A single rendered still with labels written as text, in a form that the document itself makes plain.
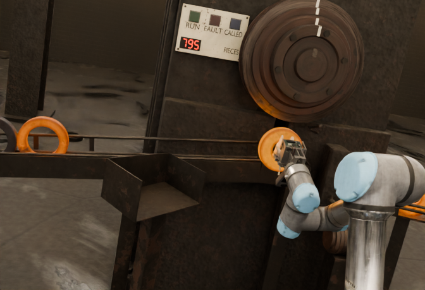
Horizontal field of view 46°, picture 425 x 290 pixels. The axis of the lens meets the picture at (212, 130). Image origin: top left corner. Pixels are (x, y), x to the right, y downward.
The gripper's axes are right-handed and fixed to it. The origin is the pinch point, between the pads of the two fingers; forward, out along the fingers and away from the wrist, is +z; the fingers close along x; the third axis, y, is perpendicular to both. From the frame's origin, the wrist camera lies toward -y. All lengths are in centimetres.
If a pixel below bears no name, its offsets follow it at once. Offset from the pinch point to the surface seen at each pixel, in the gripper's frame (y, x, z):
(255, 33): 27.9, 11.7, 28.7
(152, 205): -21.1, 41.2, -14.6
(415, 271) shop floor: -102, -120, 53
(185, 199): -21.6, 30.1, -9.0
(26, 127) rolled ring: -18, 89, 19
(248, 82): 10.6, 10.8, 24.1
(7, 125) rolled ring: -18, 95, 19
